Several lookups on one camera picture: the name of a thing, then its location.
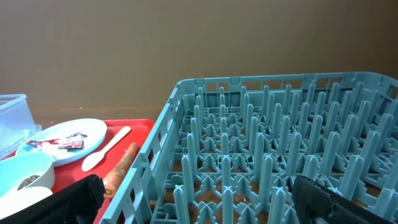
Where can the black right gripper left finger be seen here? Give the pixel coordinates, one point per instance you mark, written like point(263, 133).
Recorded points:
point(77, 203)

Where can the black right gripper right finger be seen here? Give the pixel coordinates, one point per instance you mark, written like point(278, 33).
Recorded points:
point(315, 203)

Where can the orange carrot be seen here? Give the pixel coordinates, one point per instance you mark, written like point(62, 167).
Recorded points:
point(114, 178)

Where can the white plastic spoon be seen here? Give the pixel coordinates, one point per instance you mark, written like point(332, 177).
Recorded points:
point(94, 158)

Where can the brown mushroom scrap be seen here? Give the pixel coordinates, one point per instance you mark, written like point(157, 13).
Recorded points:
point(27, 181)

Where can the red snack wrapper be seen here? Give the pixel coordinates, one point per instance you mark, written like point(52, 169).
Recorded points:
point(74, 141)

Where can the light blue plate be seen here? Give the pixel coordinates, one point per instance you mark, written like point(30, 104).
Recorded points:
point(95, 129)

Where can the mint green bowl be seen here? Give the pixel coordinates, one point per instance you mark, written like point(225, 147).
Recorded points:
point(17, 168)

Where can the grey dishwasher rack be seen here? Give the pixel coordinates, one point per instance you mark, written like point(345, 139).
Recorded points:
point(227, 150)

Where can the clear plastic bin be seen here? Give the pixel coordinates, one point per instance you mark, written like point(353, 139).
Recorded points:
point(17, 123)

